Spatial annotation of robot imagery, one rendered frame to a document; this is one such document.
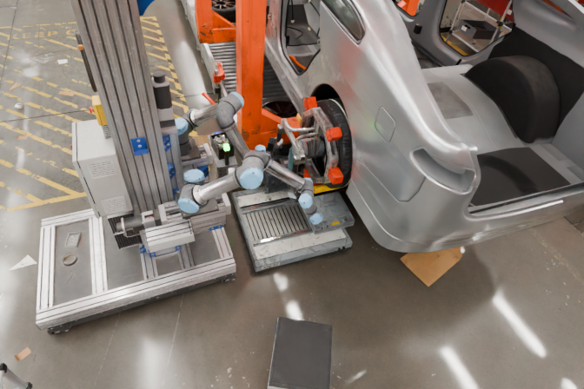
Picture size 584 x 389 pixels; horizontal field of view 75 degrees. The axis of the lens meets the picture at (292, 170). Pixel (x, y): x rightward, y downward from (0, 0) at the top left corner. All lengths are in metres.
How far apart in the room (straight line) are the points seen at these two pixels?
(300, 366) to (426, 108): 1.58
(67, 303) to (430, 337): 2.46
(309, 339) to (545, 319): 1.93
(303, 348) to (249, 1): 2.12
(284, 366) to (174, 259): 1.10
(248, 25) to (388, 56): 0.95
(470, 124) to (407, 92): 1.34
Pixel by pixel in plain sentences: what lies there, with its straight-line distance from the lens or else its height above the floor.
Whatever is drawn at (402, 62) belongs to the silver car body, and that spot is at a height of 1.74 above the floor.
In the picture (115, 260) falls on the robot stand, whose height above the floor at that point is 0.21.
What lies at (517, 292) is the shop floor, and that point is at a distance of 3.69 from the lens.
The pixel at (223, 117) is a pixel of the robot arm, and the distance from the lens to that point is 2.36.
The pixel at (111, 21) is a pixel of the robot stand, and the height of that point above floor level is 1.91.
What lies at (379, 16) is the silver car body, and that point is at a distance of 2.36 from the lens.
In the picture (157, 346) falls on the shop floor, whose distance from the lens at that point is 2.91.
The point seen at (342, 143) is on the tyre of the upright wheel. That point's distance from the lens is 2.54.
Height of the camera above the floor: 2.66
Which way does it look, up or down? 44 degrees down
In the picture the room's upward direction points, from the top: 7 degrees clockwise
